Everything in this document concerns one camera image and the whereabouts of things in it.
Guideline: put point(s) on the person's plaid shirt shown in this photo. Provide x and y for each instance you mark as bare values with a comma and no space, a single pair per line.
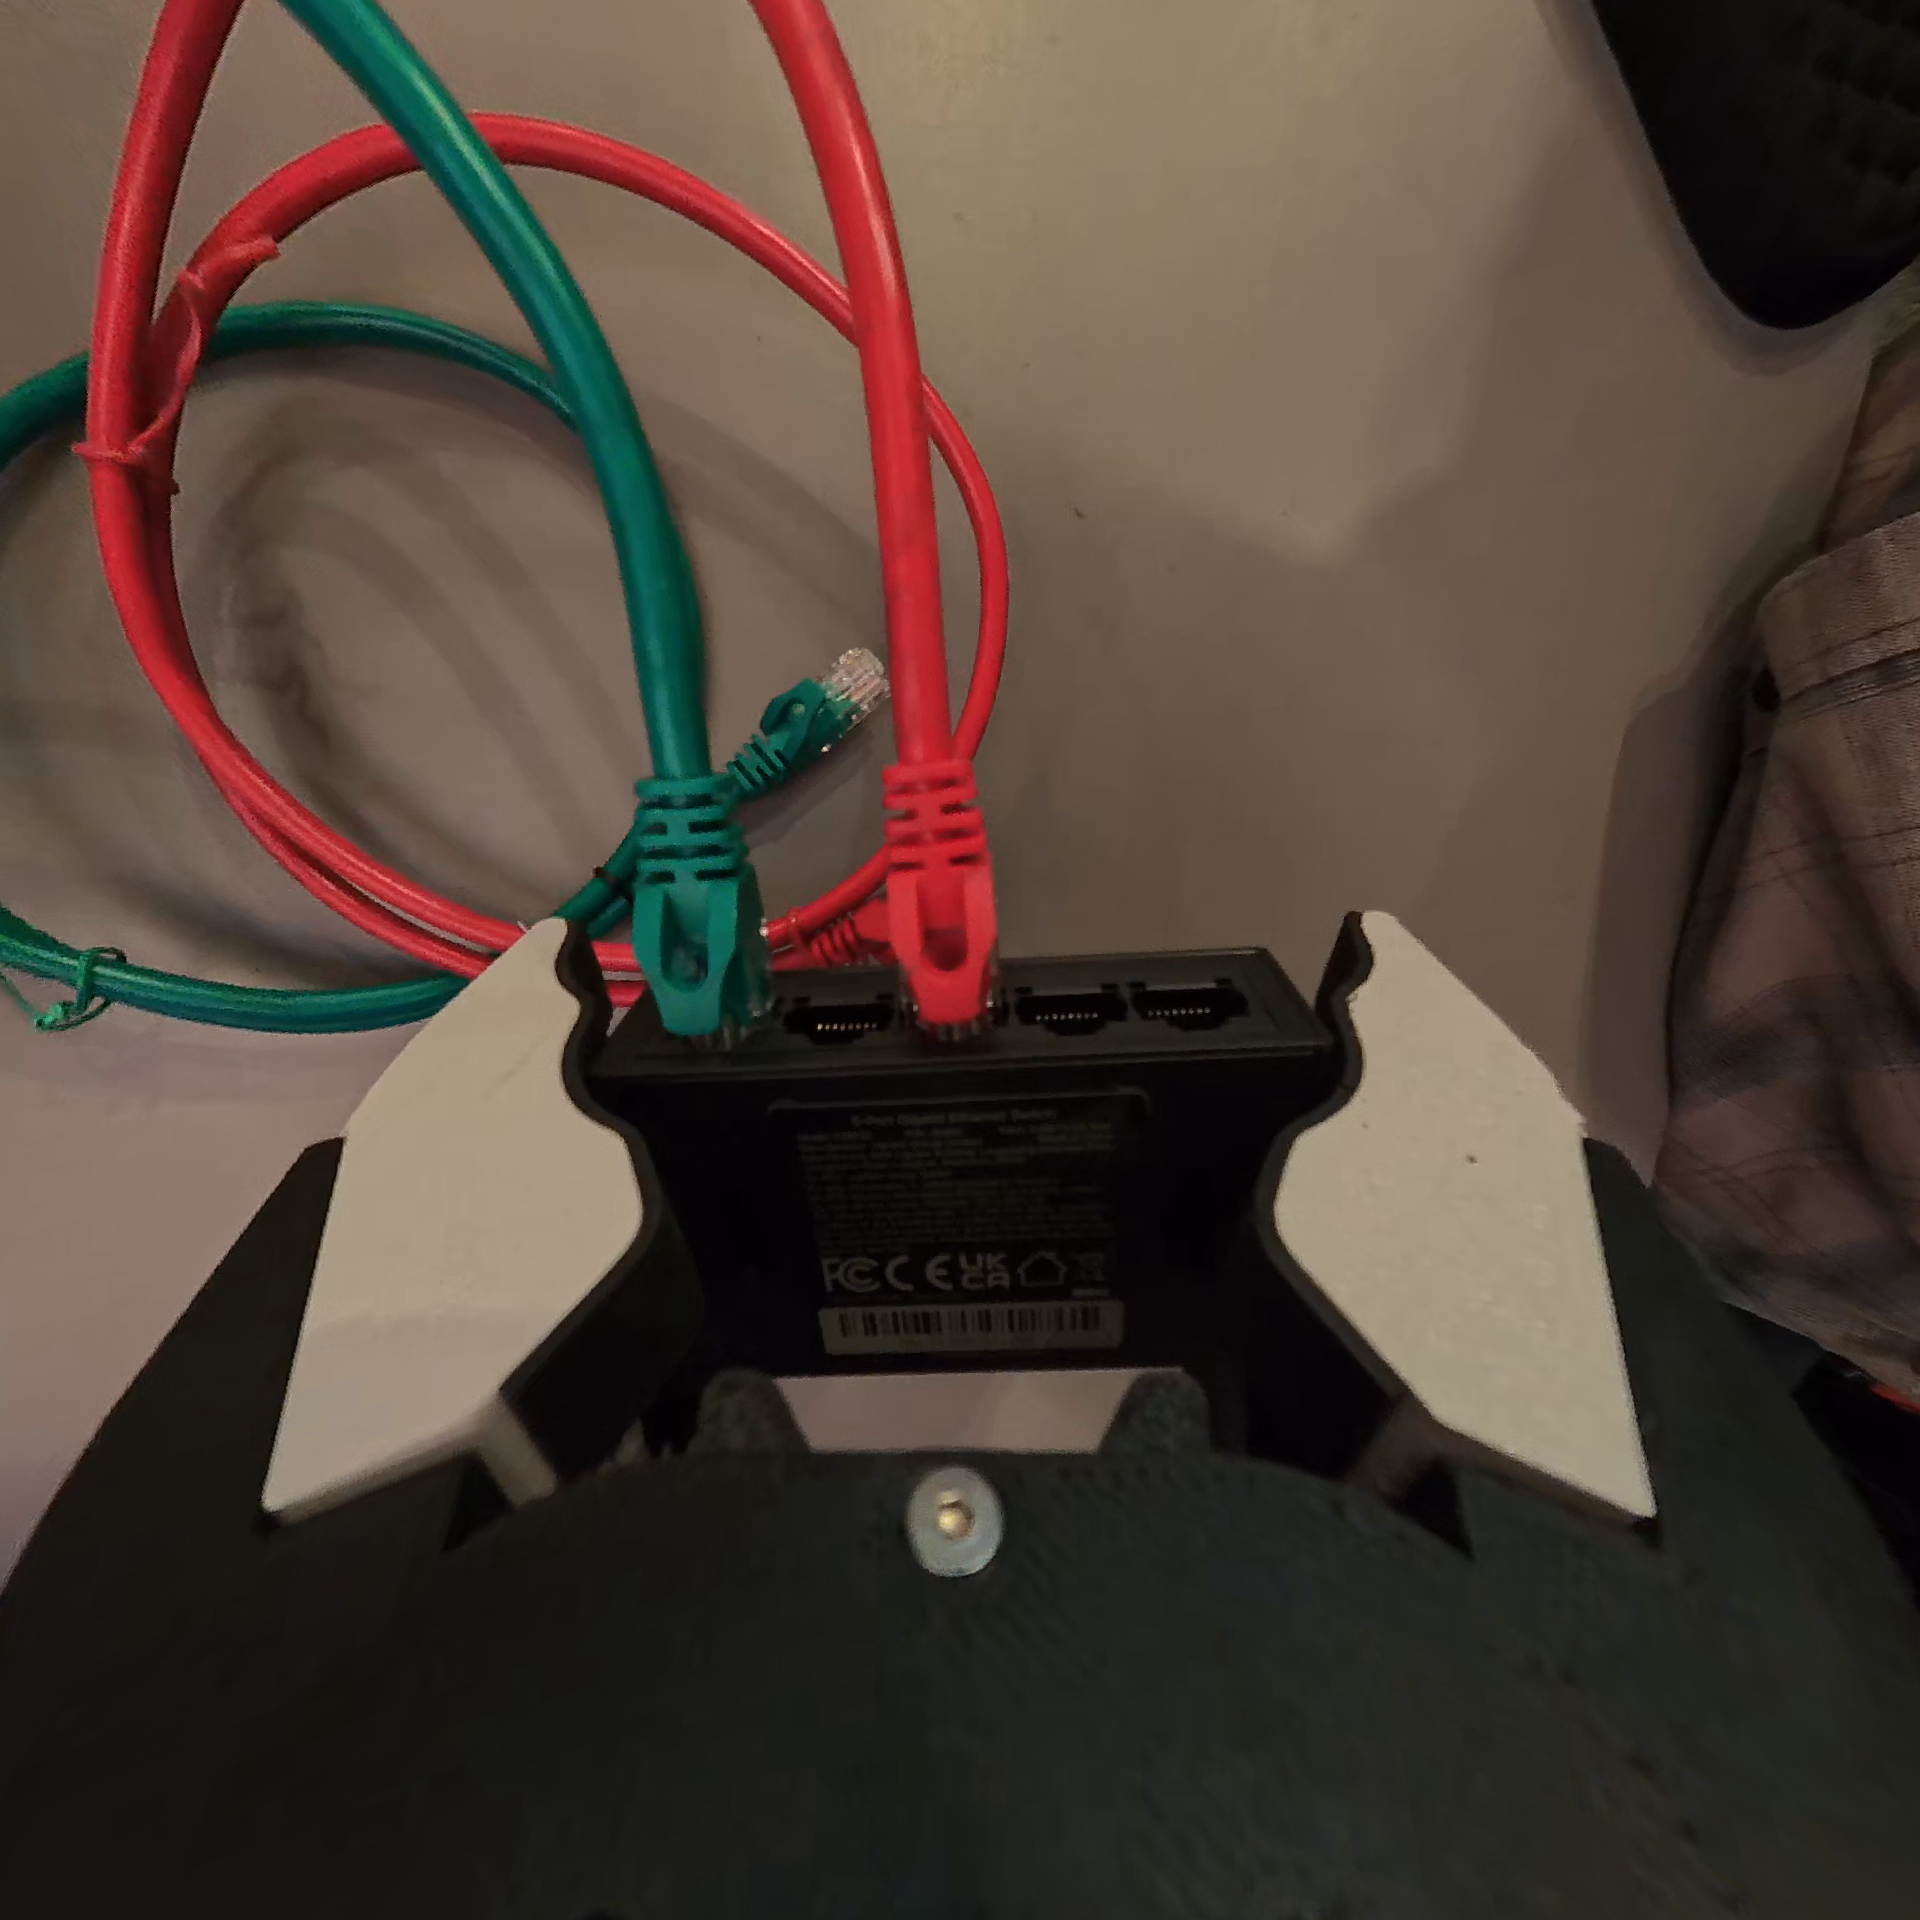
1815,902

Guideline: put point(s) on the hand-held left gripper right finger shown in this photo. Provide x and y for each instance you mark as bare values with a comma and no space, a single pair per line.
1463,1260

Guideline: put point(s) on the black network switch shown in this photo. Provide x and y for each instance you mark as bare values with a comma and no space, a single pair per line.
961,1184

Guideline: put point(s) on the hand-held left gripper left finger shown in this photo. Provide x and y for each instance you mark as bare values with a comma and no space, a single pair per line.
451,1244

